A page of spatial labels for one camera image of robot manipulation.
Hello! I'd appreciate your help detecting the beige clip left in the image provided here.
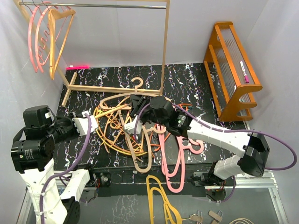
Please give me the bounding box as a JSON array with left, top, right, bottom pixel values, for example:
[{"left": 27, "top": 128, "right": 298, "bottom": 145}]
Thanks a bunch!
[{"left": 185, "top": 210, "right": 203, "bottom": 224}]

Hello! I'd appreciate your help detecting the wooden hanger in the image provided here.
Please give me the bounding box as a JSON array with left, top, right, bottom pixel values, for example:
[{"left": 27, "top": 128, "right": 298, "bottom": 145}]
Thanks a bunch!
[{"left": 48, "top": 9, "right": 76, "bottom": 80}]

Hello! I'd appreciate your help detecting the beige clip right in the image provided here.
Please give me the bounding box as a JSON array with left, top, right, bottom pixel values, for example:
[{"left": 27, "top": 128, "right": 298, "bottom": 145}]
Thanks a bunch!
[{"left": 208, "top": 210, "right": 223, "bottom": 224}]

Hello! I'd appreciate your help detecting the beige plastic hanger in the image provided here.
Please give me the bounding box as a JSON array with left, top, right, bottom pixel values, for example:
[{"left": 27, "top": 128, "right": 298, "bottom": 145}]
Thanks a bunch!
[{"left": 93, "top": 93, "right": 166, "bottom": 173}]

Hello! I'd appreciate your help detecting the pink flat plastic hanger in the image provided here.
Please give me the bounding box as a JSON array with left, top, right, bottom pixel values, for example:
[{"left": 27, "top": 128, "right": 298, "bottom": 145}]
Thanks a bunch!
[{"left": 161, "top": 136, "right": 204, "bottom": 194}]

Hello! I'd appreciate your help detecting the wooden garment rack frame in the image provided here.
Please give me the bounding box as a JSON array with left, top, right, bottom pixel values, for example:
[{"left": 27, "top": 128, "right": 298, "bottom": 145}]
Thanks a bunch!
[{"left": 13, "top": 0, "right": 171, "bottom": 108}]

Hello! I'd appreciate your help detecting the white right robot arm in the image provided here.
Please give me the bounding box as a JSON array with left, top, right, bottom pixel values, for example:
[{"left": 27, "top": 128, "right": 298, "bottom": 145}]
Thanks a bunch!
[{"left": 124, "top": 94, "right": 270, "bottom": 185}]

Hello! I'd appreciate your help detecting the orange wooden shelf rack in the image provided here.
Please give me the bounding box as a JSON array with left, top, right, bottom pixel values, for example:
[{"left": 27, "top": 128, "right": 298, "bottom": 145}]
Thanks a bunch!
[{"left": 204, "top": 21, "right": 263, "bottom": 122}]

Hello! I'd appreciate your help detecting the pink wavy wire hanger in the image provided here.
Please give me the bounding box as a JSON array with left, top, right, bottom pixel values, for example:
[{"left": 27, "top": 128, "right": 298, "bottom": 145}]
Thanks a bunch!
[{"left": 16, "top": 0, "right": 51, "bottom": 73}]

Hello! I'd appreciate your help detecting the pink white marker pen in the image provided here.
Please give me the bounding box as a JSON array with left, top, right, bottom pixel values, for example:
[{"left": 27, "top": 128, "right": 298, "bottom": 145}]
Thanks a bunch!
[{"left": 240, "top": 61, "right": 249, "bottom": 84}]

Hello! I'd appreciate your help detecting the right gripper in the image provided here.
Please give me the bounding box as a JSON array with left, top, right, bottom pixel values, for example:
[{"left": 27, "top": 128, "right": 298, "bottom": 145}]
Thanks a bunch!
[{"left": 130, "top": 95, "right": 168, "bottom": 127}]

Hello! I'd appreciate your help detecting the orange plastic curved hanger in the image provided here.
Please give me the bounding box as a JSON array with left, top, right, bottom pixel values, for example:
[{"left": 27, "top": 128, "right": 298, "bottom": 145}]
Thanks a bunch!
[{"left": 93, "top": 96, "right": 148, "bottom": 161}]

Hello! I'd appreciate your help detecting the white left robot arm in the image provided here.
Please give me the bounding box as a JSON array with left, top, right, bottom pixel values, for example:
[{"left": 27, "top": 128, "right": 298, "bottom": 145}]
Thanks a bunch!
[{"left": 11, "top": 105, "right": 98, "bottom": 224}]

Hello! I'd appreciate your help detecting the cream hanger bottom edge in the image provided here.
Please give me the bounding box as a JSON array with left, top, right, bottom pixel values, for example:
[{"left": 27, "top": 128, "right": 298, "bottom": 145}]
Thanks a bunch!
[{"left": 229, "top": 218, "right": 253, "bottom": 224}]

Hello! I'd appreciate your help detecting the pink tape strip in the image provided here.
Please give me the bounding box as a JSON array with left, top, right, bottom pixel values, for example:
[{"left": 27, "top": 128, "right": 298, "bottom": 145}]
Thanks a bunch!
[{"left": 66, "top": 66, "right": 90, "bottom": 70}]

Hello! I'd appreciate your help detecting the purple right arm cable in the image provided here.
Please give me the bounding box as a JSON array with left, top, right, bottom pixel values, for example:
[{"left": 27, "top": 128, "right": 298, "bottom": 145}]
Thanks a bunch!
[{"left": 133, "top": 102, "right": 299, "bottom": 203}]

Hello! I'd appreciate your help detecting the yellow plastic hanger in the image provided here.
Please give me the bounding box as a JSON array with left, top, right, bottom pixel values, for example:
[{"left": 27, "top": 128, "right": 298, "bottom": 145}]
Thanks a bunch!
[{"left": 146, "top": 175, "right": 183, "bottom": 224}]

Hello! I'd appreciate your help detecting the beige clip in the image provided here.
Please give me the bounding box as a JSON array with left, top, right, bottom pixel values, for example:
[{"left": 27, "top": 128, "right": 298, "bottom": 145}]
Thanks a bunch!
[
  {"left": 208, "top": 210, "right": 223, "bottom": 224},
  {"left": 185, "top": 210, "right": 203, "bottom": 224}
]

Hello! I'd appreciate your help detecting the pink curved wire hanger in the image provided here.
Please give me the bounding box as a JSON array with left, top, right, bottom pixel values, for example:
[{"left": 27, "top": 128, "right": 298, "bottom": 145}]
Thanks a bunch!
[{"left": 28, "top": 2, "right": 76, "bottom": 79}]

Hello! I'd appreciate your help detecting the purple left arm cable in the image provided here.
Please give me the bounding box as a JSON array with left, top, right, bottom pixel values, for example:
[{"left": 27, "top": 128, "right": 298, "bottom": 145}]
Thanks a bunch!
[{"left": 38, "top": 113, "right": 92, "bottom": 224}]

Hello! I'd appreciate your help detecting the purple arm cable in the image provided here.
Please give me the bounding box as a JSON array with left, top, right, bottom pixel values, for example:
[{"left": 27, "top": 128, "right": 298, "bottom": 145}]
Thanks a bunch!
[
  {"left": 38, "top": 113, "right": 92, "bottom": 224},
  {"left": 133, "top": 102, "right": 299, "bottom": 203}
]

